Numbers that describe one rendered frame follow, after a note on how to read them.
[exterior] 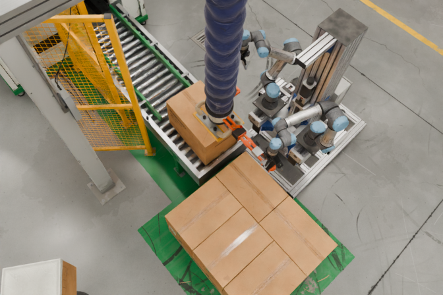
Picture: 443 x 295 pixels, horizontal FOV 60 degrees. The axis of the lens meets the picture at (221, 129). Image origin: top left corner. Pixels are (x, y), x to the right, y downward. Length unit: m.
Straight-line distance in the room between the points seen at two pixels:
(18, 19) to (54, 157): 3.30
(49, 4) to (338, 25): 1.91
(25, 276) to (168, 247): 1.42
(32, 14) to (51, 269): 2.11
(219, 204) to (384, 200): 1.90
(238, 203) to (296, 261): 0.70
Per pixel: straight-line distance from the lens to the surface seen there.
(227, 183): 3.64
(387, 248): 4.43
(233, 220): 3.54
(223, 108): 2.90
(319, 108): 2.82
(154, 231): 4.11
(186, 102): 3.56
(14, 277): 3.27
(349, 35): 2.77
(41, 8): 1.47
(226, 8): 2.08
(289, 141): 2.69
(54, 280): 3.16
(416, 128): 5.14
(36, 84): 2.64
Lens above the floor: 3.96
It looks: 62 degrees down
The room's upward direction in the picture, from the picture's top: 4 degrees clockwise
